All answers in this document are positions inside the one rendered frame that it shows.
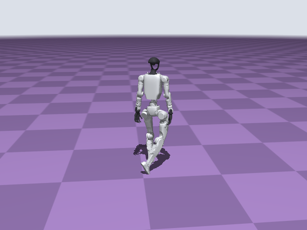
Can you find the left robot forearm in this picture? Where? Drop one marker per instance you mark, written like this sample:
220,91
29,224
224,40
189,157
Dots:
138,102

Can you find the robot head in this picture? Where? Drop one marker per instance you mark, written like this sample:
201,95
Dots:
153,61

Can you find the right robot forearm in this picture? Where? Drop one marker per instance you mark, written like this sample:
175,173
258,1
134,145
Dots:
169,103

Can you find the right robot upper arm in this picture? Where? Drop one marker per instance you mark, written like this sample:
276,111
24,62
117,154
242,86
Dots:
165,81

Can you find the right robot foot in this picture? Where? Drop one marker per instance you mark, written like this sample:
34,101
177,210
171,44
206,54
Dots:
145,166

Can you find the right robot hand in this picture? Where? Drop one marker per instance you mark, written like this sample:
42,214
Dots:
170,116

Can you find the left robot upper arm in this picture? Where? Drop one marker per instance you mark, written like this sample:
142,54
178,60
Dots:
140,86

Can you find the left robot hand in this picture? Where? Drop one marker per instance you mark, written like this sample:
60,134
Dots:
137,116

